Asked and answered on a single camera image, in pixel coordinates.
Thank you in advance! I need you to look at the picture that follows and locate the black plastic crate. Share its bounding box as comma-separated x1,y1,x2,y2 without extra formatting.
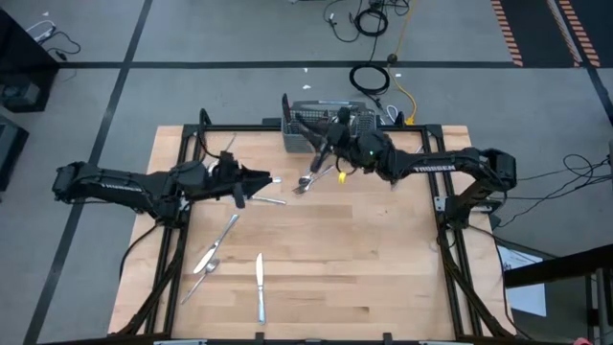
0,66,57,114

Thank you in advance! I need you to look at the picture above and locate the grey mesh cutlery basket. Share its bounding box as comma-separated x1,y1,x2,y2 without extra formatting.
281,98,377,154

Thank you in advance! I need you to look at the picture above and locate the black cable bundle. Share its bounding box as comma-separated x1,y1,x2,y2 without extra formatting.
497,152,613,226

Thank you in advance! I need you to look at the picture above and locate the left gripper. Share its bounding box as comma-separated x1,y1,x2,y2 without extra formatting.
209,150,274,210

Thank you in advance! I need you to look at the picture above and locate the yellow cable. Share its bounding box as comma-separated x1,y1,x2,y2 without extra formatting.
386,0,419,127

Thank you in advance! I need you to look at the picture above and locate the black cabinet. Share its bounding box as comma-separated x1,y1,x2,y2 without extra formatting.
0,8,59,68

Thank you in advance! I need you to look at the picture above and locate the black box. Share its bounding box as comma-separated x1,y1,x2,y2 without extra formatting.
0,114,30,192

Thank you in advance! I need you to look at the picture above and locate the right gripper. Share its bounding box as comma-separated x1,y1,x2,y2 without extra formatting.
292,108,358,173

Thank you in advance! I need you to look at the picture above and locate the black side table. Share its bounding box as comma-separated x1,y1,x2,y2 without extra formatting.
502,242,613,288

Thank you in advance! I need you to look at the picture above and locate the black power strip cable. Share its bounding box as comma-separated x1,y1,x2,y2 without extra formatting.
45,31,81,62

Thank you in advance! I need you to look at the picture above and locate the white paper sheet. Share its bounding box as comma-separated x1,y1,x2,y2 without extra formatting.
496,243,548,318

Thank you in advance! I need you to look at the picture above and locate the silver spoon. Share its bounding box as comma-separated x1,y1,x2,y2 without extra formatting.
206,132,238,174
297,165,334,187

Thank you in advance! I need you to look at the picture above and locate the black coiled cable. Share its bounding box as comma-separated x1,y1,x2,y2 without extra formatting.
352,7,389,38
348,63,392,97

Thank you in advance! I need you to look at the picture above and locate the black cable with plug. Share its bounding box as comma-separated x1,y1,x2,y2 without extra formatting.
323,0,361,44

